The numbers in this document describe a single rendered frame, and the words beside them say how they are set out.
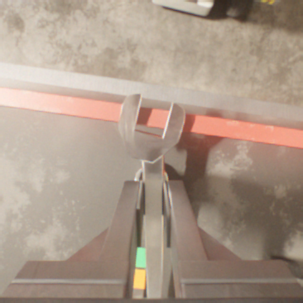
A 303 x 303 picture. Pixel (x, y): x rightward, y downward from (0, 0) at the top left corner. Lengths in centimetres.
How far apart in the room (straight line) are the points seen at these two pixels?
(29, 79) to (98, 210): 15
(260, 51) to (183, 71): 39
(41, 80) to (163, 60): 92
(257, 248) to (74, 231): 17
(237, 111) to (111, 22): 102
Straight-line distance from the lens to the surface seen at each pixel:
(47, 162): 21
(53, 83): 25
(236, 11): 115
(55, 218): 22
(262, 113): 25
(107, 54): 116
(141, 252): 21
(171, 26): 119
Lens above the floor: 109
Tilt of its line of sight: 83 degrees down
